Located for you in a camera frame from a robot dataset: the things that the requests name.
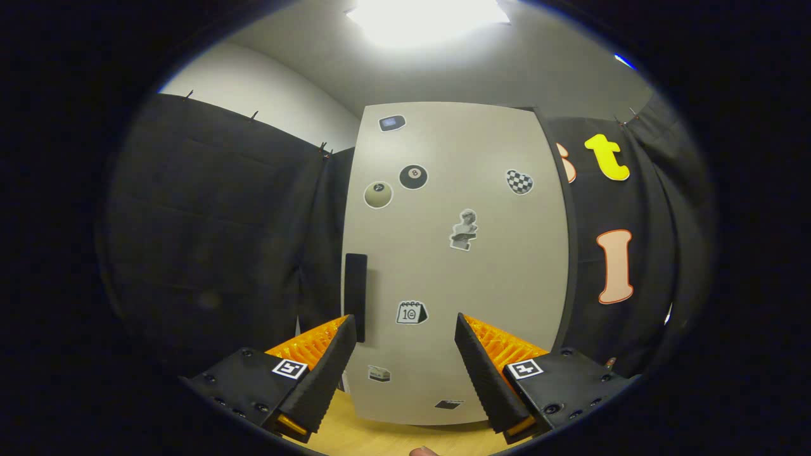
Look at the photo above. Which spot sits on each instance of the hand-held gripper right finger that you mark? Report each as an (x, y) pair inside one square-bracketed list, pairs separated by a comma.
[(485, 373)]

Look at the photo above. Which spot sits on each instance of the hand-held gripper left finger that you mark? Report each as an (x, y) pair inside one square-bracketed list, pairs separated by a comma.
[(326, 373)]

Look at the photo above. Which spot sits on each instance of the dark grey shoe cabinet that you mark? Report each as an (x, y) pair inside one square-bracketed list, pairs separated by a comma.
[(568, 253)]

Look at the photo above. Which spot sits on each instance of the small red cap bottle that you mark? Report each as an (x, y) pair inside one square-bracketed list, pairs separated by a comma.
[(609, 363)]

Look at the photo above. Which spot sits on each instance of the black backdrop cloth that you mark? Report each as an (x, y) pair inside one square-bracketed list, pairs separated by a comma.
[(209, 240)]

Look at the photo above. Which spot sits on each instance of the narrow ceiling light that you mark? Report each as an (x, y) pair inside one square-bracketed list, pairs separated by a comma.
[(624, 61)]

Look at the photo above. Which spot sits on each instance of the large ceiling light panel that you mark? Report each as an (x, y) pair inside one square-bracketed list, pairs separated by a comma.
[(427, 19)]

